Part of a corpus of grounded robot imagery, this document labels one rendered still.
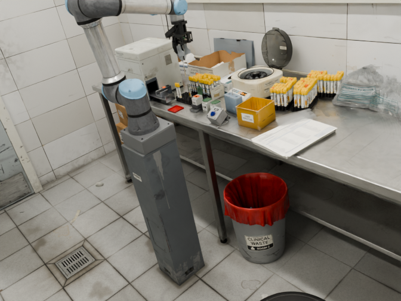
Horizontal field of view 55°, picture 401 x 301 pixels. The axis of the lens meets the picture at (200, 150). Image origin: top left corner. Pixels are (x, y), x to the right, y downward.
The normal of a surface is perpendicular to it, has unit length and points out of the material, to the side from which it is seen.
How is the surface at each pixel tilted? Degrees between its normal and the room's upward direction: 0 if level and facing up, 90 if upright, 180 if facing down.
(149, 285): 0
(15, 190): 91
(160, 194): 90
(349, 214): 0
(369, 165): 0
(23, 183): 90
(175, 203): 90
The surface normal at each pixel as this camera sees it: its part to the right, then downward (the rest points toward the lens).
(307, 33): -0.74, 0.44
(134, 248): -0.17, -0.86
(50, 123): 0.65, 0.28
